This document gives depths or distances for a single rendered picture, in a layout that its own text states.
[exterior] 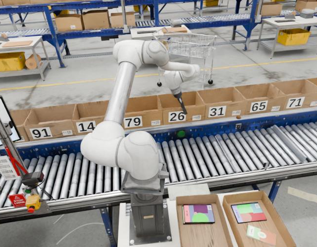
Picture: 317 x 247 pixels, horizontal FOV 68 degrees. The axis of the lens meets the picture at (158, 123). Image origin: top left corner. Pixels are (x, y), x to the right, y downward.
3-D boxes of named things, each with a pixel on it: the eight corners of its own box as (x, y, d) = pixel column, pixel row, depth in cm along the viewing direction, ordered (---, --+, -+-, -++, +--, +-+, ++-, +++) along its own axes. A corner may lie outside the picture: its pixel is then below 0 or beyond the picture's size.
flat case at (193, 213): (214, 223, 150) (215, 222, 149) (184, 223, 150) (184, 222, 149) (211, 205, 161) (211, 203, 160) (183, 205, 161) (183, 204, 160)
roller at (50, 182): (41, 207, 172) (39, 202, 170) (55, 158, 214) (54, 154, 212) (48, 206, 173) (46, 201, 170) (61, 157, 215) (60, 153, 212)
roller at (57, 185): (50, 205, 173) (48, 201, 170) (63, 157, 215) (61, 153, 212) (58, 204, 174) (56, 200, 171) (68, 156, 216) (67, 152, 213)
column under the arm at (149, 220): (171, 241, 143) (171, 208, 124) (129, 245, 142) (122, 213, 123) (167, 204, 164) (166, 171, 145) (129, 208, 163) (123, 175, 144)
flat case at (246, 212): (266, 221, 151) (267, 219, 150) (237, 224, 150) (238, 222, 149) (257, 203, 162) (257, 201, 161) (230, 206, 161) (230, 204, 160)
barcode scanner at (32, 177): (46, 187, 149) (38, 177, 143) (28, 192, 149) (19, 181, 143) (48, 180, 155) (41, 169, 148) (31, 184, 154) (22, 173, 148)
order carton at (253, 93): (244, 115, 226) (247, 100, 217) (231, 101, 250) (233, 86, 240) (282, 111, 230) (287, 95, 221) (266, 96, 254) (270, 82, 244)
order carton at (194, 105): (163, 125, 218) (162, 110, 208) (158, 109, 242) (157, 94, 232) (204, 120, 222) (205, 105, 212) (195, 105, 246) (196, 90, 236)
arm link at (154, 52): (171, 48, 147) (149, 47, 150) (166, 35, 129) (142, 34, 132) (168, 68, 146) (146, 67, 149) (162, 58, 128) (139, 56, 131)
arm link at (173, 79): (169, 91, 194) (184, 85, 192) (162, 75, 185) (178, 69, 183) (168, 85, 202) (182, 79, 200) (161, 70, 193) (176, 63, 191)
